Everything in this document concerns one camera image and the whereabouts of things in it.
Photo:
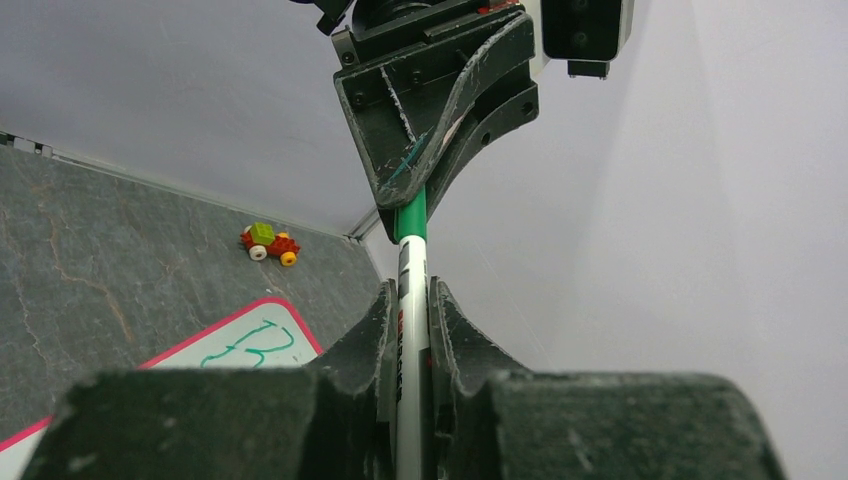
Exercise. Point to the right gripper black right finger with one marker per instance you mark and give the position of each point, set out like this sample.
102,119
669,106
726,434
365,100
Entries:
497,419

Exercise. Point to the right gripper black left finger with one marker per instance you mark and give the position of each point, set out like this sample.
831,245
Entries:
328,419

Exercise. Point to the pink framed whiteboard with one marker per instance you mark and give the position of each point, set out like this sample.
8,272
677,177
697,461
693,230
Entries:
197,394

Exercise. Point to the colourful toy block car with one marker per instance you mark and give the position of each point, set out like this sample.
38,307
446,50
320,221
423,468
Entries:
260,241

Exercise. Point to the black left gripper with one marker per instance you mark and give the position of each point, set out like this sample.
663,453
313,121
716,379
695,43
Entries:
434,83

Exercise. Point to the green capped whiteboard marker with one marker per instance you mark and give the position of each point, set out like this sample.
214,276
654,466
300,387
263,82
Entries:
412,433

